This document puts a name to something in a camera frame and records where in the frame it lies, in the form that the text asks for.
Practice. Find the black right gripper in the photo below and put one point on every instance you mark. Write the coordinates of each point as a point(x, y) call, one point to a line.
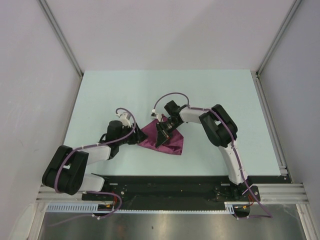
point(163, 133)

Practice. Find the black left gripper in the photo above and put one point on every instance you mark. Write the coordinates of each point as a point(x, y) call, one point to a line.
point(138, 136)

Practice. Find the purple cloth napkin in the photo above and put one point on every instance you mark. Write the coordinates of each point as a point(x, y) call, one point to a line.
point(174, 146)

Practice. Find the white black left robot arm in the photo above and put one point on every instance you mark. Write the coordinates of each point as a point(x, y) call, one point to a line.
point(66, 170)

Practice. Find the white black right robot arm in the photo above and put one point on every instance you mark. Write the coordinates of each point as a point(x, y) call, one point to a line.
point(220, 130)

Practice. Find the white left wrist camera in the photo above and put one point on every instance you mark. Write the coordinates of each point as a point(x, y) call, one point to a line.
point(124, 118)

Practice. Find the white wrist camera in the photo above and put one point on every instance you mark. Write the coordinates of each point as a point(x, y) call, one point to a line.
point(124, 118)
point(157, 116)

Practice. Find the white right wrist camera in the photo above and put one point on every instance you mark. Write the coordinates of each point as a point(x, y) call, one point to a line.
point(157, 116)

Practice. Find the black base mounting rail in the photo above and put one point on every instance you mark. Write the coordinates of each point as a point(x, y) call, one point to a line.
point(177, 190)

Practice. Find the white slotted cable duct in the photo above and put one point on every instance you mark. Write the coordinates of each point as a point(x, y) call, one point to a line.
point(103, 209)

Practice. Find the right aluminium side rail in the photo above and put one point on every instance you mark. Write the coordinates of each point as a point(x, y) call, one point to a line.
point(268, 107)

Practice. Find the left aluminium frame post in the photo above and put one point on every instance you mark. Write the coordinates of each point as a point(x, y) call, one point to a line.
point(48, 13)

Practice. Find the aluminium frame post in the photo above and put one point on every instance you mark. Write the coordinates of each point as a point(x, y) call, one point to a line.
point(48, 13)
point(284, 26)

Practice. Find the right aluminium frame post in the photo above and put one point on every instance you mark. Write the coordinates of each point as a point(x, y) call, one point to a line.
point(284, 26)

